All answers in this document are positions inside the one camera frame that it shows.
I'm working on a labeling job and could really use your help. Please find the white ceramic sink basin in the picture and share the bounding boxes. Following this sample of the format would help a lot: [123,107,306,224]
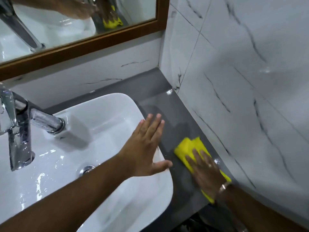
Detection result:
[0,93,174,232]

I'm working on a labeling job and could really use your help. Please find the person's left forearm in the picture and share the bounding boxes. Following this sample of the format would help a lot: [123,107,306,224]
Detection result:
[0,153,133,232]

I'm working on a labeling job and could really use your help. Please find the wooden framed mirror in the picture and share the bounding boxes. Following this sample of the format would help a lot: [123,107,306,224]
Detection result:
[0,0,170,82]

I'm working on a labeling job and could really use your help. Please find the chrome faucet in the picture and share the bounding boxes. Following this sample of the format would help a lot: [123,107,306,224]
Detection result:
[0,82,66,172]

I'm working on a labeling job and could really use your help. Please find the person's left hand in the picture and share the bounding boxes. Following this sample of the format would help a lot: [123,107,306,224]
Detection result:
[117,113,173,178]

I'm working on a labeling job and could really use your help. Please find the silver wrist bracelet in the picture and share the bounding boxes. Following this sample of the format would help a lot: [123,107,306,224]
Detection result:
[218,182,233,193]

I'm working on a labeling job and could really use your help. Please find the person's right hand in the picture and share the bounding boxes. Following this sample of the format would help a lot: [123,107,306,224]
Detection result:
[185,149,230,193]

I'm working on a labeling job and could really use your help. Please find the person's right forearm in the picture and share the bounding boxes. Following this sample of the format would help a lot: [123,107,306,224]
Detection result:
[215,184,309,232]

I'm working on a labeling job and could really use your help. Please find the yellow cleaning cloth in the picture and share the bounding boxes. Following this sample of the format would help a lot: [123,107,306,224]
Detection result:
[174,137,232,204]

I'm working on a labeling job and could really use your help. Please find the chrome sink drain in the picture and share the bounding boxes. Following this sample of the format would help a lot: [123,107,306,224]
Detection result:
[79,165,96,178]

